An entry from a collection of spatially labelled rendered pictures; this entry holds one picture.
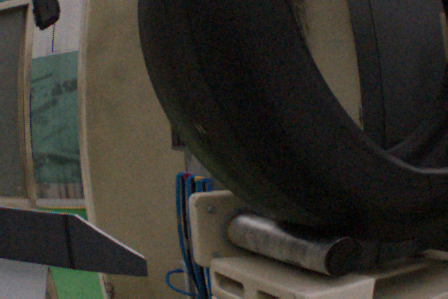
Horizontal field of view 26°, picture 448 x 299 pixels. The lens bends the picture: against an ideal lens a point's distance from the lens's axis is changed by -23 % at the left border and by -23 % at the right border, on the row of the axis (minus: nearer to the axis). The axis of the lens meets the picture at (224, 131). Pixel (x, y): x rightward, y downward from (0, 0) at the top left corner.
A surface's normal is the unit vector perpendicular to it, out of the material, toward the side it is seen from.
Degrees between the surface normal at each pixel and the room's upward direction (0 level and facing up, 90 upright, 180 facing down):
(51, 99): 90
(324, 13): 90
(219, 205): 90
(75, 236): 83
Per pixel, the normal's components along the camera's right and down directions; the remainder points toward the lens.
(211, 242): 0.29, 0.04
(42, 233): 0.11, -0.08
